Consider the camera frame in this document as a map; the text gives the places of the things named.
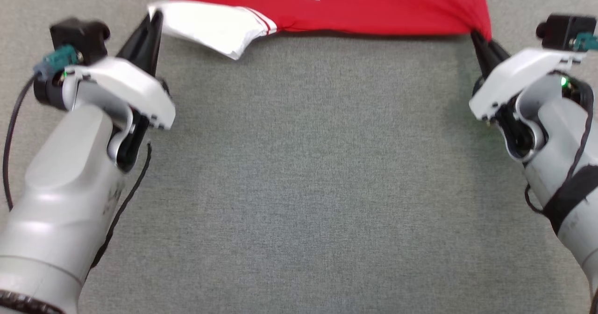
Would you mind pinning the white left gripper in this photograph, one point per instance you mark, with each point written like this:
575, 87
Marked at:
135, 89

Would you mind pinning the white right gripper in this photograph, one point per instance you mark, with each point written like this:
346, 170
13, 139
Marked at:
509, 78

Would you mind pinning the red jersey white sleeves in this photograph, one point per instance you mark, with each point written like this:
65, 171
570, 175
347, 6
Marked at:
373, 10

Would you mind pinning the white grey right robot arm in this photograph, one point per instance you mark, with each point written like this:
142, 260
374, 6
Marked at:
560, 136

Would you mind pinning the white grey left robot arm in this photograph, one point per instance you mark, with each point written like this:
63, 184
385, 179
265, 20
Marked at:
60, 188

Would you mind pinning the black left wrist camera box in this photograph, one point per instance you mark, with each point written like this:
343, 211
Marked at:
77, 36

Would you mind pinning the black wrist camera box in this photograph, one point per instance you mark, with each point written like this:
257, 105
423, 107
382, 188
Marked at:
77, 36
565, 31

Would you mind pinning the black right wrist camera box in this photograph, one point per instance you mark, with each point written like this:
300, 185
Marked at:
565, 31

